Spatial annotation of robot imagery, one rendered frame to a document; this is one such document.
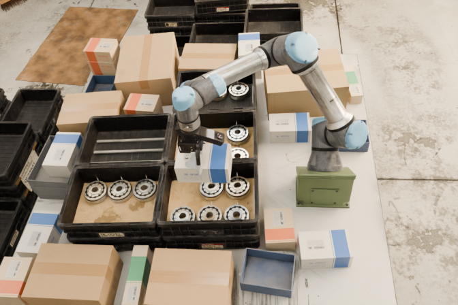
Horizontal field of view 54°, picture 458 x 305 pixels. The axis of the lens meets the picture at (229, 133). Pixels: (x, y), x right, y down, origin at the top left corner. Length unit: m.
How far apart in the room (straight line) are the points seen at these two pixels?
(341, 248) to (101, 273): 0.93
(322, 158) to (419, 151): 1.42
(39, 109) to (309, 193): 2.01
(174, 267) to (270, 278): 0.39
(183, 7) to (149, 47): 1.29
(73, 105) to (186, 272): 1.13
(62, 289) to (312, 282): 0.95
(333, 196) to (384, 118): 1.51
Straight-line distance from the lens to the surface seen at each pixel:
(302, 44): 1.68
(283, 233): 1.92
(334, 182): 1.92
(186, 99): 1.45
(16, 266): 2.03
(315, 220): 2.04
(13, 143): 3.01
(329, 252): 1.87
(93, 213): 2.05
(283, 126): 2.23
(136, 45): 2.67
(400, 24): 4.32
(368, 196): 2.14
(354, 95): 2.46
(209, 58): 2.54
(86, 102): 2.47
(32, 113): 3.31
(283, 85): 2.28
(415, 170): 3.18
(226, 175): 1.69
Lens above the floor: 2.46
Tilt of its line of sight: 49 degrees down
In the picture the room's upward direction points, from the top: 7 degrees counter-clockwise
